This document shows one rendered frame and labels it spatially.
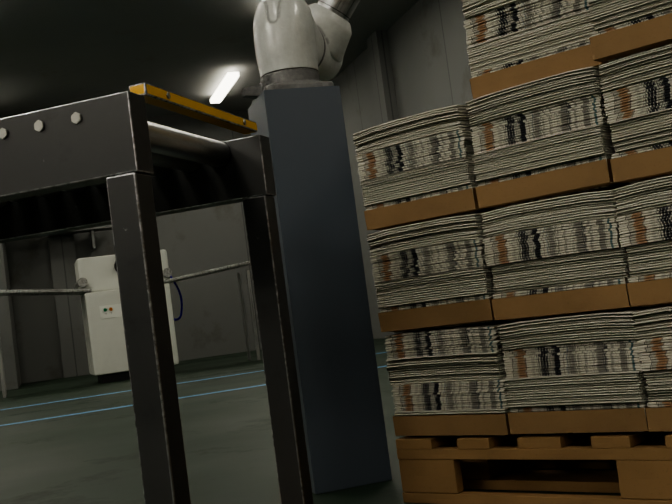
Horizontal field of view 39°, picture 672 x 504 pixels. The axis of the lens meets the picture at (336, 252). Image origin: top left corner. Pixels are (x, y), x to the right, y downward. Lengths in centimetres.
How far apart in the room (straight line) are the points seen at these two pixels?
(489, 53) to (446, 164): 24
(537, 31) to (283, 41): 75
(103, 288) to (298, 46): 705
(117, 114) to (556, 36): 92
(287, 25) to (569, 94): 88
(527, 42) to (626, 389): 71
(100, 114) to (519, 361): 97
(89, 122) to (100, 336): 781
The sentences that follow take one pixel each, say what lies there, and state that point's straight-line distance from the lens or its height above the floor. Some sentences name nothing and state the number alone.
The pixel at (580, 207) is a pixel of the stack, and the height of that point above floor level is 57.
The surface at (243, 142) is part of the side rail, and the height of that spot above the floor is 79.
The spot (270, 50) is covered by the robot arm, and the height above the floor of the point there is 111.
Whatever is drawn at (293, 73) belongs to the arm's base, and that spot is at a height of 104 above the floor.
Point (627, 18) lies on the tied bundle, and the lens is 187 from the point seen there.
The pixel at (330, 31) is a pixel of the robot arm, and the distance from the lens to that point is 268.
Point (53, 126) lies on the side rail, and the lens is 151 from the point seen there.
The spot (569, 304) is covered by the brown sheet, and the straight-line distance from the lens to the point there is 189.
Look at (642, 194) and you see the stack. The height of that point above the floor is 57.
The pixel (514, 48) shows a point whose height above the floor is 92.
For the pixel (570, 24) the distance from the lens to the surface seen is 197.
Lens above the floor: 45
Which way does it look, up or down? 3 degrees up
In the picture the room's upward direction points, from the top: 8 degrees counter-clockwise
